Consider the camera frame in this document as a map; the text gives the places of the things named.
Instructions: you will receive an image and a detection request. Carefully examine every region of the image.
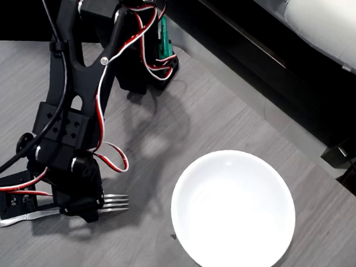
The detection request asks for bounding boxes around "red white arm servo cable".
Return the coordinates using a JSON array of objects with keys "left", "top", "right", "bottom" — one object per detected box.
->
[{"left": 86, "top": 0, "right": 181, "bottom": 177}]

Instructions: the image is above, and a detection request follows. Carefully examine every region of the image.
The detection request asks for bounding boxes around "white round plate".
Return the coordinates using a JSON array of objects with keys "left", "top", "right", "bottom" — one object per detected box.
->
[{"left": 165, "top": 144, "right": 303, "bottom": 267}]

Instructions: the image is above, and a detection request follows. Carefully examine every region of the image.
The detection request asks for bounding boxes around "green circuit board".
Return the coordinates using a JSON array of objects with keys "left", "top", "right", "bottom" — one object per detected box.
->
[{"left": 153, "top": 14, "right": 178, "bottom": 63}]

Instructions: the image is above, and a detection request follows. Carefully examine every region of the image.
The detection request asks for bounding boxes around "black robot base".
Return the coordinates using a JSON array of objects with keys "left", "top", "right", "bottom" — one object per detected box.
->
[{"left": 115, "top": 39, "right": 182, "bottom": 98}]

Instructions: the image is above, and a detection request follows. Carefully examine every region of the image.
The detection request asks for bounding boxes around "black furniture leg block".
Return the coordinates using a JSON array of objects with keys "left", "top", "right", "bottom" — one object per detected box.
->
[{"left": 316, "top": 138, "right": 356, "bottom": 209}]

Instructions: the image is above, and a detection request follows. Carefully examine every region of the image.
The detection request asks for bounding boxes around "red white gripper servo cable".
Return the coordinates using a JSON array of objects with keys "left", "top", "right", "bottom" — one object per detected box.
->
[{"left": 0, "top": 162, "right": 56, "bottom": 199}]

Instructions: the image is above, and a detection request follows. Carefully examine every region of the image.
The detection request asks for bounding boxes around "white cushion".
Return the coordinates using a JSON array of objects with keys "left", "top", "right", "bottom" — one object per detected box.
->
[{"left": 229, "top": 0, "right": 356, "bottom": 84}]

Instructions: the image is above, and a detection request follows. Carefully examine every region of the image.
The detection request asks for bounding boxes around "dark furniture frame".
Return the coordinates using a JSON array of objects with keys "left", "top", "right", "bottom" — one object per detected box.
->
[{"left": 161, "top": 0, "right": 356, "bottom": 150}]

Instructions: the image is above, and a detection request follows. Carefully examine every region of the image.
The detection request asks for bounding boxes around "black flat camera mount frame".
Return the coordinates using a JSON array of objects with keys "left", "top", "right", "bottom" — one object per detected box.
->
[{"left": 0, "top": 168, "right": 58, "bottom": 223}]

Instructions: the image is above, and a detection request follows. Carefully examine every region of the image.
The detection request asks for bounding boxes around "black cable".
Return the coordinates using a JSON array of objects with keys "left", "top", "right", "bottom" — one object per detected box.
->
[{"left": 0, "top": 0, "right": 77, "bottom": 197}]

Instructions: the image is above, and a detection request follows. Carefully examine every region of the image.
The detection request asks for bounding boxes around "metal fork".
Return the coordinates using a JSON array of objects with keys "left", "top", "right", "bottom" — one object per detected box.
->
[{"left": 0, "top": 182, "right": 131, "bottom": 240}]

